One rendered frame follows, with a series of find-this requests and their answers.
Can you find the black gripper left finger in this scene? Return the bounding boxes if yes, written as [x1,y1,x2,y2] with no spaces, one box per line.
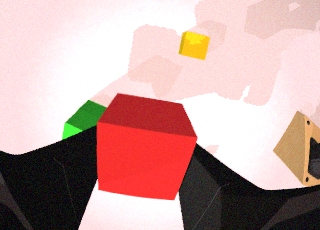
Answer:
[0,125,99,230]

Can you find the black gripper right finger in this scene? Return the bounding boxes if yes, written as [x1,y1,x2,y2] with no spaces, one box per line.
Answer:
[179,143,320,230]

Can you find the green block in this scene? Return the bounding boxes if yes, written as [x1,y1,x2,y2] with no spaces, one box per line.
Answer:
[61,109,100,141]
[80,99,107,117]

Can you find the red block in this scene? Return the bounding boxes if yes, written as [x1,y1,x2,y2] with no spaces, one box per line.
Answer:
[96,93,197,201]

